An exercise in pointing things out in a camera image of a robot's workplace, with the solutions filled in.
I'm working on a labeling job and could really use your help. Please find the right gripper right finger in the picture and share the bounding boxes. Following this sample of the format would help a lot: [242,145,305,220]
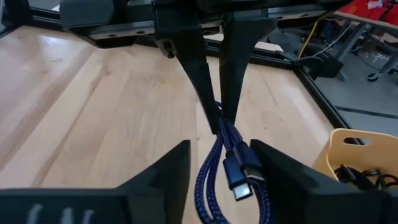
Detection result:
[250,139,398,224]

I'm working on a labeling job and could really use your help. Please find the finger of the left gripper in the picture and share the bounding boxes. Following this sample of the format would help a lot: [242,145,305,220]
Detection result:
[219,17,277,124]
[154,9,220,135]

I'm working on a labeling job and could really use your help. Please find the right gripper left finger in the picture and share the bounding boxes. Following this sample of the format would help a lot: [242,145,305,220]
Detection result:
[0,139,192,224]

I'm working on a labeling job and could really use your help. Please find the black USB-C cable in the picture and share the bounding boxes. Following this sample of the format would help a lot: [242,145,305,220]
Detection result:
[334,164,398,190]

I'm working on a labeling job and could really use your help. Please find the blue braided USB-C cable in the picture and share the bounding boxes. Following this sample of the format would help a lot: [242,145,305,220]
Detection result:
[194,101,274,224]

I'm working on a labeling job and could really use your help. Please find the orange plastic bin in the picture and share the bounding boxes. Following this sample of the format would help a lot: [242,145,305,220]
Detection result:
[312,128,398,191]

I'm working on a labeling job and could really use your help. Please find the grey-legged wooden table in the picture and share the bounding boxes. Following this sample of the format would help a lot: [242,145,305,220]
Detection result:
[334,11,398,83]

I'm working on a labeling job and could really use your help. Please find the red storage bins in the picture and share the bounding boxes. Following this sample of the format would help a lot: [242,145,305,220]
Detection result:
[338,0,398,23]

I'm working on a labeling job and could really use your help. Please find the yellow floor cable with plug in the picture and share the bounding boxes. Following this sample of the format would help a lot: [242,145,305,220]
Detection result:
[297,18,321,60]

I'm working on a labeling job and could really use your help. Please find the black frame corner bracket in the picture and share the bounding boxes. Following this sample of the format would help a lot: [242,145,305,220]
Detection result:
[276,46,345,80]

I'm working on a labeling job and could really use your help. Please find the white floor cable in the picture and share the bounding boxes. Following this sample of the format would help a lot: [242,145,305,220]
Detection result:
[312,23,354,58]

